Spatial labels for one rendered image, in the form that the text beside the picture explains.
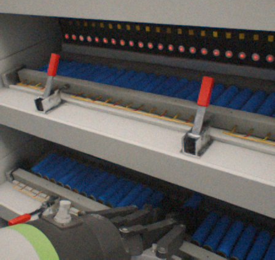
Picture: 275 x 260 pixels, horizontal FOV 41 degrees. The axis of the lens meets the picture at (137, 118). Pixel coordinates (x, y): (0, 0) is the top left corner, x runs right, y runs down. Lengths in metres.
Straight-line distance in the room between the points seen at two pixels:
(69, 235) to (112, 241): 0.06
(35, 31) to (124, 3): 0.34
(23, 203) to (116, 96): 0.29
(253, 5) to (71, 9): 0.26
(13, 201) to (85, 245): 0.41
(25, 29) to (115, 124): 0.33
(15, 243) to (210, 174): 0.23
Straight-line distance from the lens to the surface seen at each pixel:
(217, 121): 0.48
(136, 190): 0.65
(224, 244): 0.56
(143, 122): 0.51
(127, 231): 0.42
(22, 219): 0.64
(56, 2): 0.55
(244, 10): 0.40
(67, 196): 0.67
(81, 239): 0.34
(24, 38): 0.77
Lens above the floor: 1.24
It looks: 15 degrees down
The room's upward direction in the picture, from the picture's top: 3 degrees clockwise
